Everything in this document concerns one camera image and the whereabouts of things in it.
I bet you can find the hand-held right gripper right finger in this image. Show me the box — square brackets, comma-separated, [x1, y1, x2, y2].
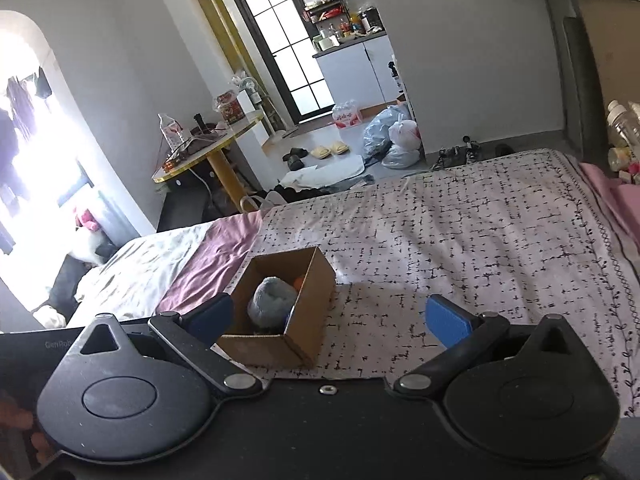
[394, 295, 581, 397]

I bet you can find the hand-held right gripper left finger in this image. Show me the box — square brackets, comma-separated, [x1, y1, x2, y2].
[80, 292, 264, 395]

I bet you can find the grey fuzzy plush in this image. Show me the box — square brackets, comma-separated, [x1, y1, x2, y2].
[247, 276, 298, 333]

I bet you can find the brown cardboard box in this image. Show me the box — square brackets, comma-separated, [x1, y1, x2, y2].
[216, 246, 337, 370]

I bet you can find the person's left hand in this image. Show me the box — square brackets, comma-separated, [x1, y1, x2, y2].
[0, 392, 48, 461]

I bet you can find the pink bed sheet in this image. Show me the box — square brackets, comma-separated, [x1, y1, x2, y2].
[156, 210, 263, 317]

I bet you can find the white duvet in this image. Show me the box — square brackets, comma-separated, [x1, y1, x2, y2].
[67, 220, 213, 328]

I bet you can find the black patterned white blanket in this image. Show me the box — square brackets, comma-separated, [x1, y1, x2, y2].
[235, 149, 640, 418]

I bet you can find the black low cabinet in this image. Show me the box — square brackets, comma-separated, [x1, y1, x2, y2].
[157, 190, 217, 233]

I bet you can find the white plush toy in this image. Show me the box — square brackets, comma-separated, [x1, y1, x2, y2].
[70, 230, 109, 266]

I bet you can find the gold-edged round table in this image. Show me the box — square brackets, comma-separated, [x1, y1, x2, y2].
[151, 112, 265, 211]

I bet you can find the black clothes pile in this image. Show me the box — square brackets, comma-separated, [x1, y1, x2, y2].
[265, 175, 375, 206]

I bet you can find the pink plush toy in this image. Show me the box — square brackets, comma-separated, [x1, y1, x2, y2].
[74, 206, 101, 233]

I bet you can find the pair of grey shoes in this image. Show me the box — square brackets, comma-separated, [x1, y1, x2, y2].
[432, 136, 483, 170]

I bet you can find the dark flat tray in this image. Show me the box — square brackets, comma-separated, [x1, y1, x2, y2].
[162, 130, 227, 169]

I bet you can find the small grey trash bag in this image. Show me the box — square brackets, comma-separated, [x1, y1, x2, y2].
[382, 144, 422, 168]

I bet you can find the white floor mat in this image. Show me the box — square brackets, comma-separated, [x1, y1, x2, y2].
[279, 156, 365, 191]

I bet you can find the small white fridge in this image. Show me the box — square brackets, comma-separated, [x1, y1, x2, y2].
[235, 87, 273, 147]

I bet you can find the clear water bottle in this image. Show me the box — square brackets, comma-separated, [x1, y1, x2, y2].
[158, 113, 183, 151]

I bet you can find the white red plastic bag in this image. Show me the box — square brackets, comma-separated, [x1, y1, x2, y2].
[389, 120, 422, 150]

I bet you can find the large grey trash bag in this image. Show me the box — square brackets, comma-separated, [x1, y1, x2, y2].
[362, 105, 411, 156]

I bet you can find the pink pillow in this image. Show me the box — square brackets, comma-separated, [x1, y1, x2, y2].
[580, 162, 640, 241]

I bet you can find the red instant noodle box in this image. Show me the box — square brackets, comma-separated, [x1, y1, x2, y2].
[216, 90, 247, 126]

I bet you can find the pack of water bottles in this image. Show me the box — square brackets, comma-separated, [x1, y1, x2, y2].
[332, 100, 365, 130]

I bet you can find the white desk fan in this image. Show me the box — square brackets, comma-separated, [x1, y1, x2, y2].
[232, 74, 261, 103]

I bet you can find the cream jar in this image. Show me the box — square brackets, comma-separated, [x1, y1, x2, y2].
[607, 147, 634, 172]

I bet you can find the clear plastic bottle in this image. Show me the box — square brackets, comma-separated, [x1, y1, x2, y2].
[606, 101, 640, 148]

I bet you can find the white kitchen cabinet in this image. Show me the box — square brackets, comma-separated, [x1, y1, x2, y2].
[312, 32, 398, 111]

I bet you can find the dark grey headboard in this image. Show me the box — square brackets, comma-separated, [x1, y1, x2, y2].
[562, 15, 608, 147]

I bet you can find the yellow curtain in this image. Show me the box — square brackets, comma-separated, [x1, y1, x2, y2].
[195, 0, 290, 133]

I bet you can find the black framed glass door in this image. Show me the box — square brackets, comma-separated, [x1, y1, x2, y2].
[230, 0, 336, 126]

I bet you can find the kitchen shelf rack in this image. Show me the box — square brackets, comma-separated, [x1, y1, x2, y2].
[300, 0, 388, 51]

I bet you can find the brown cardboard sheet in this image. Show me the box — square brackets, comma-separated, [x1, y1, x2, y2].
[572, 0, 640, 111]

